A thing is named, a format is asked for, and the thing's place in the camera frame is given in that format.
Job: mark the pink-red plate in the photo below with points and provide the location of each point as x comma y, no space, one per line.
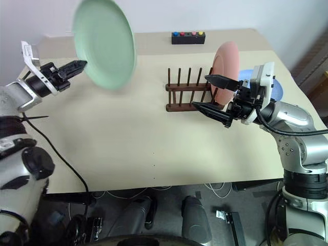
225,64

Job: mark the beige table mat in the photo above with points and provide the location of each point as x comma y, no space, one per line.
153,143

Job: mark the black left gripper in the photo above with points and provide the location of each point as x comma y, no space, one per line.
55,79

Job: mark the green plate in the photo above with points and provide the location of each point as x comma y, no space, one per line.
107,43

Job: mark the brown furniture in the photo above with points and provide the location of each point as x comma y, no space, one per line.
316,64

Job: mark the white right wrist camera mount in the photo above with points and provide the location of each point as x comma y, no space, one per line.
266,79

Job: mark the blue plate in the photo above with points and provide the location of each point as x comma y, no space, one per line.
278,89

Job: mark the black bracket with metal caster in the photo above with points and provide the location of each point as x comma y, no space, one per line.
234,228

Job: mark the black button box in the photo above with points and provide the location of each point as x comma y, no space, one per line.
188,40

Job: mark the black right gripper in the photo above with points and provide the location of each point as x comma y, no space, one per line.
246,102

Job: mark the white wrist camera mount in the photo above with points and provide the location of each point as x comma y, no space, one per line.
266,79
28,55

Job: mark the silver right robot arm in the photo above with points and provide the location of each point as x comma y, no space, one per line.
294,115

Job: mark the black table frame bar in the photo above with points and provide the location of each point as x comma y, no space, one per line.
69,198
256,185

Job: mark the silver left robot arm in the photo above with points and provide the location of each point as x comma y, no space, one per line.
15,94

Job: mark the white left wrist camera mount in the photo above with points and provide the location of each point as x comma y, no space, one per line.
28,55

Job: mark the dark grey rounded shape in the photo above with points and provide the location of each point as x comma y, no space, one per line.
138,215
196,220

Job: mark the brown wooden dish rack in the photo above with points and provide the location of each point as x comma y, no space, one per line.
179,107

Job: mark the black zip tie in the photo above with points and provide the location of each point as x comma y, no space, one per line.
36,118

